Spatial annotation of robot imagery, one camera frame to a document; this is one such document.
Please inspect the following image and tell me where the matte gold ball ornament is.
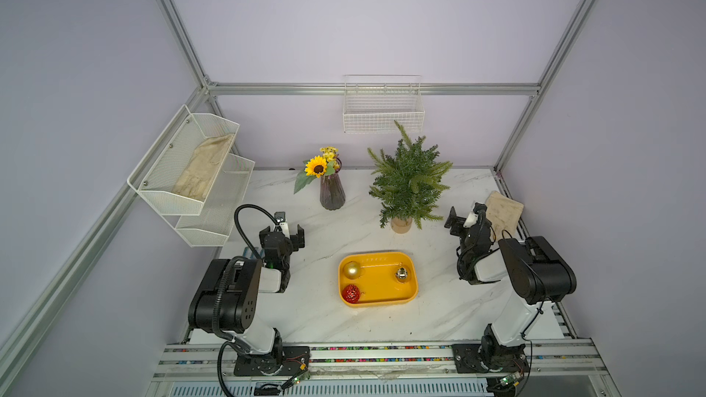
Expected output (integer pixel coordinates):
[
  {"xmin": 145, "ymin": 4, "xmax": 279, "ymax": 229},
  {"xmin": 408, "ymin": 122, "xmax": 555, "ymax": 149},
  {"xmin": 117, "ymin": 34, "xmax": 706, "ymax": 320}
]
[{"xmin": 343, "ymin": 260, "xmax": 362, "ymax": 279}]

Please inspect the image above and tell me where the shiny silver-gold ball ornament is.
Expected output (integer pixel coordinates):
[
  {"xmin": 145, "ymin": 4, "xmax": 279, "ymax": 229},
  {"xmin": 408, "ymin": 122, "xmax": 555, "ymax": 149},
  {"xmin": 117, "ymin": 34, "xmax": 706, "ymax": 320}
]
[{"xmin": 395, "ymin": 267, "xmax": 410, "ymax": 283}]

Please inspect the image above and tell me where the red glitter ball ornament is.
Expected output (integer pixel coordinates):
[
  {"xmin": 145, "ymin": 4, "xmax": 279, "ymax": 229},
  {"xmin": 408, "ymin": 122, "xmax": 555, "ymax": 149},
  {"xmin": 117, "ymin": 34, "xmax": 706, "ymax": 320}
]
[{"xmin": 341, "ymin": 284, "xmax": 361, "ymax": 304}]

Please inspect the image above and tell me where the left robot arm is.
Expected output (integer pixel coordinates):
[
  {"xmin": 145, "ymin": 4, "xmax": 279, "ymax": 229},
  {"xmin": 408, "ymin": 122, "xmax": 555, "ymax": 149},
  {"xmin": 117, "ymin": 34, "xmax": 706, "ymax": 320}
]
[{"xmin": 188, "ymin": 225, "xmax": 311, "ymax": 377}]

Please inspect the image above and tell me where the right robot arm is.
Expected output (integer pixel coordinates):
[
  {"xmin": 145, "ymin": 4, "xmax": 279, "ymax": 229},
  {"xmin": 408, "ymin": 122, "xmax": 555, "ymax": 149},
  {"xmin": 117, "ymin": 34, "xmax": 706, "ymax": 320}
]
[{"xmin": 444, "ymin": 203, "xmax": 577, "ymax": 379}]

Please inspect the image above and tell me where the small green christmas tree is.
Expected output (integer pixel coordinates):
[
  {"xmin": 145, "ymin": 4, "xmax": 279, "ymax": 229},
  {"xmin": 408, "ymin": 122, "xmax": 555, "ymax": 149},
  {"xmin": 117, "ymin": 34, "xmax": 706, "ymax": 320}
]
[{"xmin": 368, "ymin": 121, "xmax": 453, "ymax": 228}]

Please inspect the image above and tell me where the beige glove on table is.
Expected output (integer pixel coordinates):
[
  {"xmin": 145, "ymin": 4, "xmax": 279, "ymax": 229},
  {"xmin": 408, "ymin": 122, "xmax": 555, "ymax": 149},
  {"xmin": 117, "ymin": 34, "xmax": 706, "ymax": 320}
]
[{"xmin": 485, "ymin": 191, "xmax": 524, "ymax": 241}]

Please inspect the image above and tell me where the white mesh lower shelf basket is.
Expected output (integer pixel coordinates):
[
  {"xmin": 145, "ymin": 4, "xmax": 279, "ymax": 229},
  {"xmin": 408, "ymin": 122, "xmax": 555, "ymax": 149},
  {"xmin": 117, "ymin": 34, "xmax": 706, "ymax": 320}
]
[{"xmin": 165, "ymin": 154, "xmax": 255, "ymax": 247}]

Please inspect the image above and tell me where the white mesh shelf basket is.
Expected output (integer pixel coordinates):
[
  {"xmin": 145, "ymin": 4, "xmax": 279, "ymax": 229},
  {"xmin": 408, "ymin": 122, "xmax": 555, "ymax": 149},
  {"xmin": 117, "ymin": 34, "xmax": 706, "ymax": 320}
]
[
  {"xmin": 127, "ymin": 106, "xmax": 240, "ymax": 216},
  {"xmin": 165, "ymin": 154, "xmax": 255, "ymax": 247}
]

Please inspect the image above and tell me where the dark glass vase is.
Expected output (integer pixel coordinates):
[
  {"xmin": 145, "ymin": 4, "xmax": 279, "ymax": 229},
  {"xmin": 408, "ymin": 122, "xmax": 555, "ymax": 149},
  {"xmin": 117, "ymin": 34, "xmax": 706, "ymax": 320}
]
[{"xmin": 320, "ymin": 157, "xmax": 346, "ymax": 211}]

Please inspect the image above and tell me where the sunflower bouquet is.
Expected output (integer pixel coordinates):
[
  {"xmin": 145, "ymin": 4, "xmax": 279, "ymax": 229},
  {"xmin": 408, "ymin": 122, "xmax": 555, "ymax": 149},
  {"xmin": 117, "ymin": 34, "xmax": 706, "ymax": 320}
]
[{"xmin": 293, "ymin": 146, "xmax": 342, "ymax": 194}]

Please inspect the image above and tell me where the beige glove in basket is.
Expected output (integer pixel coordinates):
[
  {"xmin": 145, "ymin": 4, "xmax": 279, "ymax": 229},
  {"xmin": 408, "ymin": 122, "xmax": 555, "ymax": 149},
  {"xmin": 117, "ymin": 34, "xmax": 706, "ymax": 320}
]
[{"xmin": 173, "ymin": 133, "xmax": 235, "ymax": 201}]

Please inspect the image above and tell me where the white mesh upper shelf basket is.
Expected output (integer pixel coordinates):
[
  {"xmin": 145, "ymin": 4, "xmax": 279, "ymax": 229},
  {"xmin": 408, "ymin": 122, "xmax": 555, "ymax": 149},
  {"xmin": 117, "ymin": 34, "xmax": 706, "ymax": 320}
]
[{"xmin": 127, "ymin": 106, "xmax": 240, "ymax": 216}]

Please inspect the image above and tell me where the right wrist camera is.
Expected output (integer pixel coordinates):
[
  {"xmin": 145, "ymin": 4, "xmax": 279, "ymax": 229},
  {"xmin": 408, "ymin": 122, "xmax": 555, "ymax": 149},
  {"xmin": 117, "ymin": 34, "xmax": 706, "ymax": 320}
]
[{"xmin": 463, "ymin": 203, "xmax": 487, "ymax": 229}]

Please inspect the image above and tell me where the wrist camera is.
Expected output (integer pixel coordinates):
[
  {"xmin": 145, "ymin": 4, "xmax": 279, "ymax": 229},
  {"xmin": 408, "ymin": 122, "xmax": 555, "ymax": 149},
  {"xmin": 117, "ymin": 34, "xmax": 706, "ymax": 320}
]
[
  {"xmin": 463, "ymin": 203, "xmax": 487, "ymax": 229},
  {"xmin": 274, "ymin": 211, "xmax": 290, "ymax": 238}
]

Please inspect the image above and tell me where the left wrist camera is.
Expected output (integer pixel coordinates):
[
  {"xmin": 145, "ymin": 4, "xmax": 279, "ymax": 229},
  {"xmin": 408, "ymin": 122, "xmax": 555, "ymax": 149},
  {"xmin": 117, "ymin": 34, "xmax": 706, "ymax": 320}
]
[{"xmin": 274, "ymin": 211, "xmax": 290, "ymax": 238}]

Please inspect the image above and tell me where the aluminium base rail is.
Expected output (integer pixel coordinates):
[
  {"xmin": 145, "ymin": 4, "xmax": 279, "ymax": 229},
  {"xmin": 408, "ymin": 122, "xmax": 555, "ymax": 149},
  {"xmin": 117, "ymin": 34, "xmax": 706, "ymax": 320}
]
[{"xmin": 146, "ymin": 338, "xmax": 620, "ymax": 396}]

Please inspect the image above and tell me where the white wire wall basket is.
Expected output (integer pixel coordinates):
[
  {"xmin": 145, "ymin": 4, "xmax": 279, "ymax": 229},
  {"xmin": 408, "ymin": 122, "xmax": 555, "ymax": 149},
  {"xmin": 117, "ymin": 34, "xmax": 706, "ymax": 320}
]
[{"xmin": 343, "ymin": 75, "xmax": 426, "ymax": 134}]

